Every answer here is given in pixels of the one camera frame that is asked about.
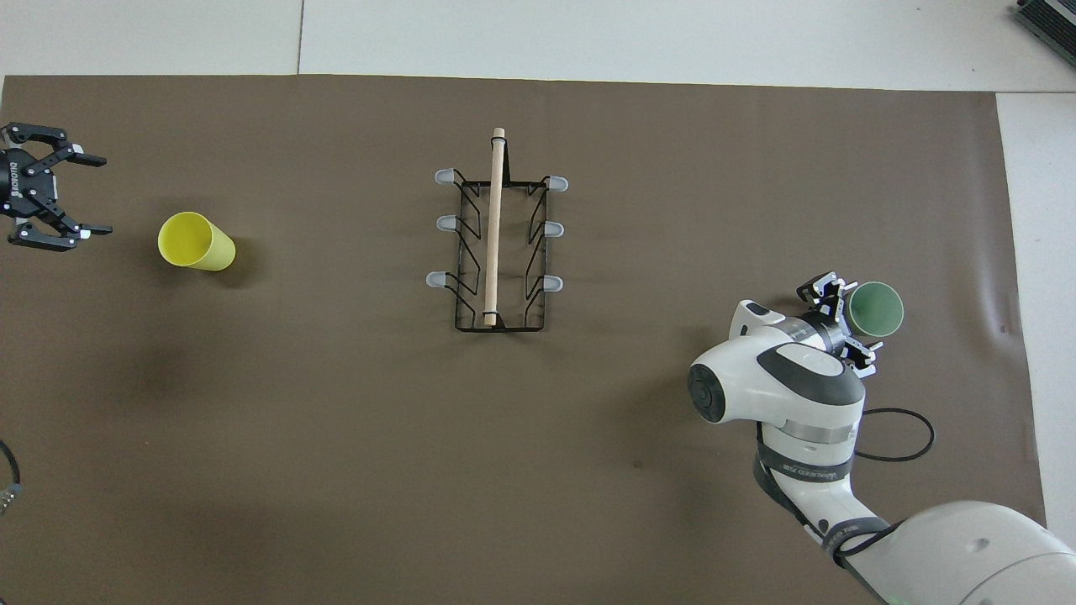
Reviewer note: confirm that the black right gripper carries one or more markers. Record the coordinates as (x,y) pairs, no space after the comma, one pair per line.
(839,330)

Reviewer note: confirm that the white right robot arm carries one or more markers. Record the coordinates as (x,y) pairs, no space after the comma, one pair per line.
(807,395)

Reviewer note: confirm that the green plastic cup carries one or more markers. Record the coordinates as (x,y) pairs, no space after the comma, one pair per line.
(876,309)

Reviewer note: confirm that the brown table mat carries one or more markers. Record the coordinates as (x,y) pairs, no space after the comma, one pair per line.
(336,437)

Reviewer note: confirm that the dark grey ribbed device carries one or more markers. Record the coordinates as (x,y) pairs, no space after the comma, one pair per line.
(1051,21)

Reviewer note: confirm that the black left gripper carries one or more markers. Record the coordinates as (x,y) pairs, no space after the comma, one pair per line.
(21,185)

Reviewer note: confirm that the yellow plastic cup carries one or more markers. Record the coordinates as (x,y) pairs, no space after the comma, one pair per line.
(197,244)

